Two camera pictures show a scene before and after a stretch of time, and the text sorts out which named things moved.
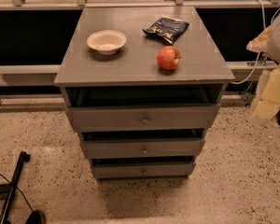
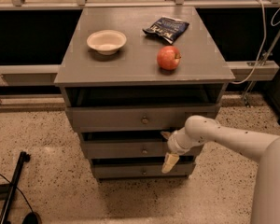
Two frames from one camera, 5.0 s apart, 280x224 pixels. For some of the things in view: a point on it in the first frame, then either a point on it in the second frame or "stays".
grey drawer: (143, 147) stays
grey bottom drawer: (143, 170) stays
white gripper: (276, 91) to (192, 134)
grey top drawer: (142, 117) stays
